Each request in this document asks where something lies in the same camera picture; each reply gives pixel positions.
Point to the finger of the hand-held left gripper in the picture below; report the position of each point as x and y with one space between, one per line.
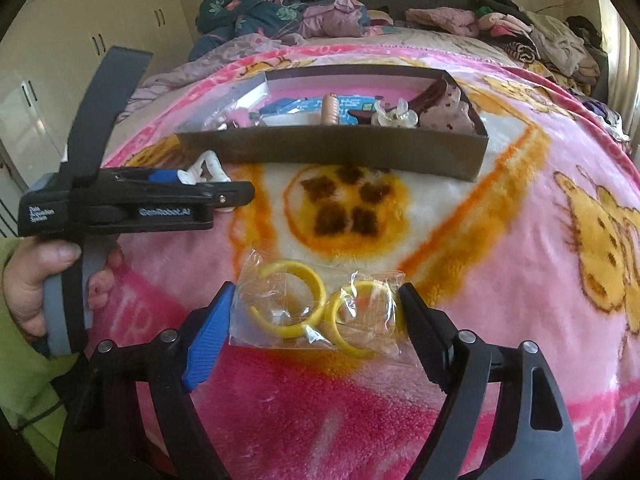
230 194

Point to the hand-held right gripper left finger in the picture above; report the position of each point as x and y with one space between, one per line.
210 340

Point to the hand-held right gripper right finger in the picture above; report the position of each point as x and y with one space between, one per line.
422 330

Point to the white hair claw clip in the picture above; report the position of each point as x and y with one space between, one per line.
207 165

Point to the clear bag of yellow bangles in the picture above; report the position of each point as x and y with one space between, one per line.
280 310

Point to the clear plastic packet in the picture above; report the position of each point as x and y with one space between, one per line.
215 119

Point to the yellow plastic bangle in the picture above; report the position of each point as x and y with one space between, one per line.
315 290
334 327

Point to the white earring card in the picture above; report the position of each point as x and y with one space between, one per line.
290 121

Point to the shallow brown cardboard box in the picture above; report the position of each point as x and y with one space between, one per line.
350 147

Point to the orange hair comb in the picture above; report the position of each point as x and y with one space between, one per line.
330 110

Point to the pearl hair claw clip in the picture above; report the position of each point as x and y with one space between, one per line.
395 117

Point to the dark brown snap hair clip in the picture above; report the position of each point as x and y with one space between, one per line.
430 95

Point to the person's left forearm green sleeve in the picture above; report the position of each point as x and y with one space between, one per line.
25 375

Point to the person's left hand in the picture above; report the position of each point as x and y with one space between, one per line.
35 285

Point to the lilac floral quilt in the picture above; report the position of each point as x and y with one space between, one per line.
165 85

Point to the white wardrobe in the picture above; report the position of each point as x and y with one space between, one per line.
75 35

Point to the pink packet with blue label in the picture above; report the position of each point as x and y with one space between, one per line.
295 105

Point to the pink printed blanket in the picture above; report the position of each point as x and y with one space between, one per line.
500 235

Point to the dark floral quilt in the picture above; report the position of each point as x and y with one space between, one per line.
250 15

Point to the pink crumpled garment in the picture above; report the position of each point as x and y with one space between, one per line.
335 17

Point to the floral fabric scrunchie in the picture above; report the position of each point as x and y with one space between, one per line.
450 115

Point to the pile of clothes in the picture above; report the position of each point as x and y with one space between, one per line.
550 35

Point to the beige curtain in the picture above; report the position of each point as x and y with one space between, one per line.
625 60

